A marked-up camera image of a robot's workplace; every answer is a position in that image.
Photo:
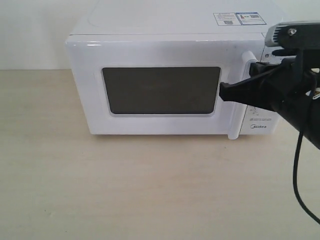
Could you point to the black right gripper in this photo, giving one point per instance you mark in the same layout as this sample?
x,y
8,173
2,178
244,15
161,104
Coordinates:
x,y
289,88

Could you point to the white microwave door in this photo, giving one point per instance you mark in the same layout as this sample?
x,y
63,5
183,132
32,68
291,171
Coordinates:
x,y
160,85

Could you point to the white Midea microwave oven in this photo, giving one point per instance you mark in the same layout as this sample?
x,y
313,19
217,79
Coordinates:
x,y
188,18

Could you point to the blue white label sticker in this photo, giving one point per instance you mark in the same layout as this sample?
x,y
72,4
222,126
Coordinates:
x,y
238,19

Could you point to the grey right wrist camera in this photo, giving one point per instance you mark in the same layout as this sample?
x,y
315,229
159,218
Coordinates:
x,y
294,35

